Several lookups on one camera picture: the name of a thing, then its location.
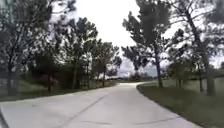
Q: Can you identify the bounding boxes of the pale concrete road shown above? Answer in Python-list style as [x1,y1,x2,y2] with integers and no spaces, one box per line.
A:
[0,81,203,128]

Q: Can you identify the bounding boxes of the row of pine trees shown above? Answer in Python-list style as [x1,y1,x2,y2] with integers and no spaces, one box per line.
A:
[121,0,224,98]
[0,0,123,98]

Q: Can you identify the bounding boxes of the grass strip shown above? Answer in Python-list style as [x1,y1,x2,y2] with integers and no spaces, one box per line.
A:
[0,79,119,103]
[136,77,224,128]

